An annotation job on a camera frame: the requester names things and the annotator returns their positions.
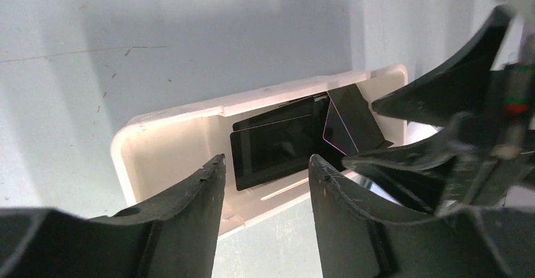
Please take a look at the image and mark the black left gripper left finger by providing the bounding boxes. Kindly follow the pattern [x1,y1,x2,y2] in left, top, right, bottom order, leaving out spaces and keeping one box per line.
[1,154,226,277]

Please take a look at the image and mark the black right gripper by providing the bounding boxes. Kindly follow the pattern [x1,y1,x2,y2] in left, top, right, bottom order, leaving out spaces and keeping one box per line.
[342,5,534,214]

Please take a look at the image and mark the black credit card in bin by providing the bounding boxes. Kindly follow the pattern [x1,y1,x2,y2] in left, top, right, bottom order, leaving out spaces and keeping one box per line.
[230,93,330,191]

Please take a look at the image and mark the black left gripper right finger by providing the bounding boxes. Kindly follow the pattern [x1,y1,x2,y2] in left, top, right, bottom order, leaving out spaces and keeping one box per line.
[309,155,534,277]

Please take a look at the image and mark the black credit card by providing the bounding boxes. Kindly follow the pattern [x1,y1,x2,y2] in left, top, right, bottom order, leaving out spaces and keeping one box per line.
[322,84,393,156]
[230,93,330,191]

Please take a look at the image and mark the white plastic bin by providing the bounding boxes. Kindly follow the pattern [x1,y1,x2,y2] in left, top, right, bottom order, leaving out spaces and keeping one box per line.
[110,64,408,238]

